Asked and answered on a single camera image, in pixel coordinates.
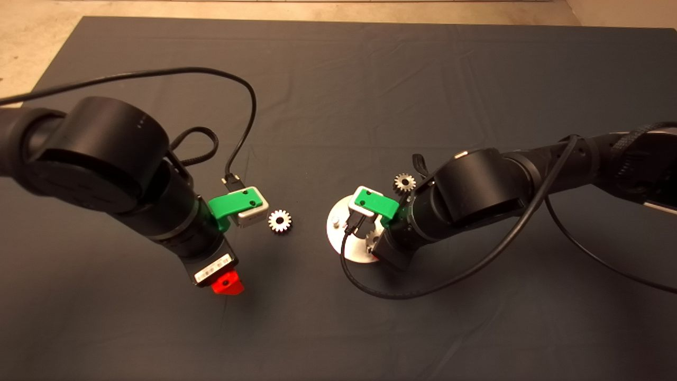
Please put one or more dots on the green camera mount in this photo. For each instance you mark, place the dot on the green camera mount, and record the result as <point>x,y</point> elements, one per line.
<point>378,203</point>
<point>232,203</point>

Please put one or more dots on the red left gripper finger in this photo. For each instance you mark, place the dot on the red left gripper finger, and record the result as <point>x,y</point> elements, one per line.
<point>228,284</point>

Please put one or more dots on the dark grey table cloth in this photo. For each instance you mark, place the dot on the dark grey table cloth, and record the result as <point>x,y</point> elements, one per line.
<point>338,79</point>

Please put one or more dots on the small steel planetary gear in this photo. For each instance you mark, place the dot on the small steel planetary gear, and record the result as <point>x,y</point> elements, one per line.
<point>402,180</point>
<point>372,239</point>
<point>275,225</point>

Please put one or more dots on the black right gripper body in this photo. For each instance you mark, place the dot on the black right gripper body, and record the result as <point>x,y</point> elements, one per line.
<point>402,246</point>

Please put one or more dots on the green left camera mount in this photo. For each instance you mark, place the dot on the green left camera mount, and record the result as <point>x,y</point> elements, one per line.
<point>232,203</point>

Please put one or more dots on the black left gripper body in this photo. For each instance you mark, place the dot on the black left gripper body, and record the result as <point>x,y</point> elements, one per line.
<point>206,248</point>

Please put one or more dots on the green right camera mount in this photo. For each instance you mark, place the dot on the green right camera mount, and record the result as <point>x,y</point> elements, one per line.
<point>378,203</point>

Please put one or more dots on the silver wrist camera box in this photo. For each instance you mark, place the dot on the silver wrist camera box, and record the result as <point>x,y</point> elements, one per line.
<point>357,209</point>
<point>254,217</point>

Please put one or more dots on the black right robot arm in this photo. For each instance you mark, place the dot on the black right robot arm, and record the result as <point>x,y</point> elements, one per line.
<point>476,190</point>

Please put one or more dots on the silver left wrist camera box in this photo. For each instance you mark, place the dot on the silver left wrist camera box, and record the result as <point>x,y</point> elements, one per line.
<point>254,217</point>

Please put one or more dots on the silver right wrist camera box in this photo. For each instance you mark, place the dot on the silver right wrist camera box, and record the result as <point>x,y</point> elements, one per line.
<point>357,209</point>

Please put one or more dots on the round metal carrier plate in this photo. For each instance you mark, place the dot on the round metal carrier plate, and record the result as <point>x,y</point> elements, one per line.
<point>334,235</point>

